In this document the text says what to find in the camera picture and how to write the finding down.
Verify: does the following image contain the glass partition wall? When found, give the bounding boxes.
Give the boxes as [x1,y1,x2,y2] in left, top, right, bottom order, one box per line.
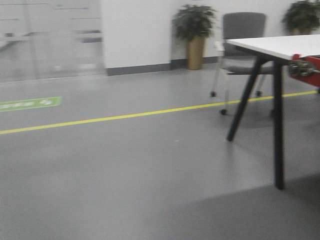
[0,0,105,83]

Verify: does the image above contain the white table with black legs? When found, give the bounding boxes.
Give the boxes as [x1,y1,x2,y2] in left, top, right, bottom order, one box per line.
[226,34,320,190]

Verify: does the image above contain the grey office chair on castors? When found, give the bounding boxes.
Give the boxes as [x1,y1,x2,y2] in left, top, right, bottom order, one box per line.
[209,11,276,116]

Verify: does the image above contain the potted plant in tan pot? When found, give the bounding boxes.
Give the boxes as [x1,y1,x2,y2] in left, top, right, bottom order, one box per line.
[172,4,217,70]

